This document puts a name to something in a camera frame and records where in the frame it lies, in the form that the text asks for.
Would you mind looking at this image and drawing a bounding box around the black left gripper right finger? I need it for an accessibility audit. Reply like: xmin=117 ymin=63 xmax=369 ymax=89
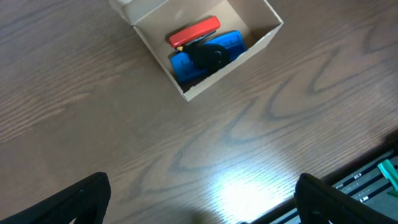
xmin=294 ymin=173 xmax=397 ymax=224

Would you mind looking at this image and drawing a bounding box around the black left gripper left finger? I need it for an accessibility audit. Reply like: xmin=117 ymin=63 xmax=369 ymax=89
xmin=1 ymin=172 xmax=111 ymax=224

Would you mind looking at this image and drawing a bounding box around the blue plastic eraser holder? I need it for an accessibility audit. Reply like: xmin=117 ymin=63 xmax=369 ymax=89
xmin=170 ymin=30 xmax=247 ymax=83

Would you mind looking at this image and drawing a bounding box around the black correction tape dispenser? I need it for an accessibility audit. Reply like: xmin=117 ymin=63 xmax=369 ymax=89
xmin=177 ymin=44 xmax=230 ymax=73

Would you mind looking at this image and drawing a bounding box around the brown cardboard box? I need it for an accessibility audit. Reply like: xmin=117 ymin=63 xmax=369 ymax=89
xmin=110 ymin=0 xmax=284 ymax=101

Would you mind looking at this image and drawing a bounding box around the orange stapler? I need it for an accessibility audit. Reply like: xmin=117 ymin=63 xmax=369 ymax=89
xmin=169 ymin=16 xmax=221 ymax=48

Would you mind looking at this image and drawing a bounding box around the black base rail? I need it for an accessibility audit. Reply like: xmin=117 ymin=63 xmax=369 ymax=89
xmin=253 ymin=141 xmax=397 ymax=224

